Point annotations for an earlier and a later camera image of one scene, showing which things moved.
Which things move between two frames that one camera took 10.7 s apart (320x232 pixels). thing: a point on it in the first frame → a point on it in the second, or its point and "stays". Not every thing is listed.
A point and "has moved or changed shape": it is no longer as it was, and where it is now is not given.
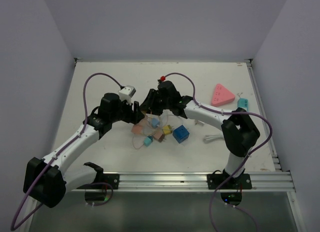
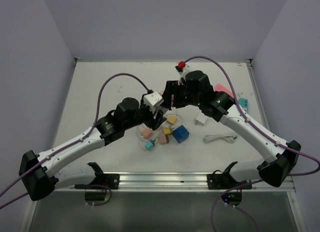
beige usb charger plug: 159,135 → 164,138
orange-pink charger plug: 136,129 → 147,132
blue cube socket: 181,133 stays
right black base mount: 243,181 stays
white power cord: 209,137 stays
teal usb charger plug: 148,140 has moved or changed shape
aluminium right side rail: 272,148 stays
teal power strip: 243,103 stays
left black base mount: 112,179 stays
